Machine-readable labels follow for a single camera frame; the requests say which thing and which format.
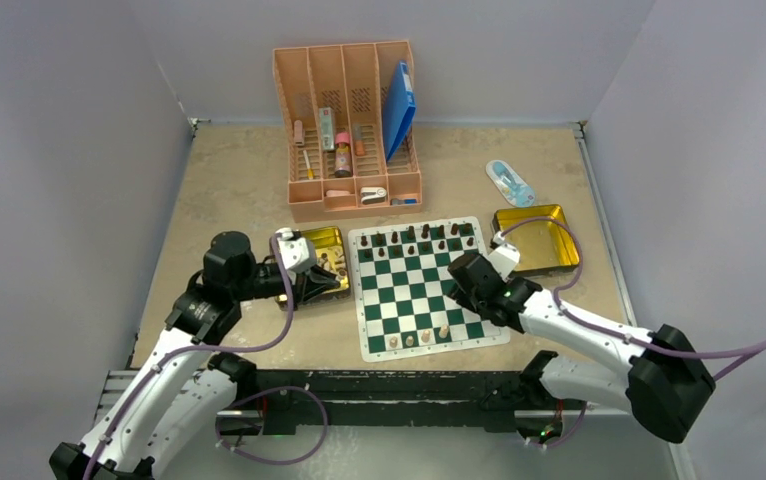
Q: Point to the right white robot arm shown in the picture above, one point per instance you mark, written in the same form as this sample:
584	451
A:
656	376

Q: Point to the pink desk organizer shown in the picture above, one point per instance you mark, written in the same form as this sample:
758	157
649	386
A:
353	79

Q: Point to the left gold tin tray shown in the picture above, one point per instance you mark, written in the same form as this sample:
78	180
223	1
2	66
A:
324	237

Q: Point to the white stapler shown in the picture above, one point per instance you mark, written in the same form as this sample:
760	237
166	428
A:
372	195

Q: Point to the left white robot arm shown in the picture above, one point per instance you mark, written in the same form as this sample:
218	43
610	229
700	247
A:
190	375

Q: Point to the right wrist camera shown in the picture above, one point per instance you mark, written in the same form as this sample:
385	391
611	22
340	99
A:
504	257

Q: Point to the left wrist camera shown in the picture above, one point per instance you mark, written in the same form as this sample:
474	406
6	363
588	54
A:
294	251

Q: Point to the green white chess board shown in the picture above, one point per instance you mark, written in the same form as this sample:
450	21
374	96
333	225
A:
399	277

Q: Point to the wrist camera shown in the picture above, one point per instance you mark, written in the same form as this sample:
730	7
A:
504	257
294	251

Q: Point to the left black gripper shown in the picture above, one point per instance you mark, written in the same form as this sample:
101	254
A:
309	282

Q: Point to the brown bottle pink cap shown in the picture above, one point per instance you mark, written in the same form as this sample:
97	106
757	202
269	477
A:
343	156

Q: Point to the blue white packaged item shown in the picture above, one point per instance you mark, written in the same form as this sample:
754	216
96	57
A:
510	184

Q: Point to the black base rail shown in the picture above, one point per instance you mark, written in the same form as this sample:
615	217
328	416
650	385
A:
493	401

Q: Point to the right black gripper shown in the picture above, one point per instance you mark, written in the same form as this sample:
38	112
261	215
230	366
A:
459	291

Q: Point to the pile of light chess pieces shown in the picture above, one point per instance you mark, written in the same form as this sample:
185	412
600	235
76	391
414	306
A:
332	259

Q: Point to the white green box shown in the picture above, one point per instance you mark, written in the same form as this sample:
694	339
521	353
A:
326	119

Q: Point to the gold tin tray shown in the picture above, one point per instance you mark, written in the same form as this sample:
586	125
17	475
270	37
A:
324	237
545	247

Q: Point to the right gold tin tray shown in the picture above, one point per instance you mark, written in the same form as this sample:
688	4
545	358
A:
545	247

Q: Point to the blue folder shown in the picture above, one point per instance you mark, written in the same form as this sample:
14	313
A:
397	112

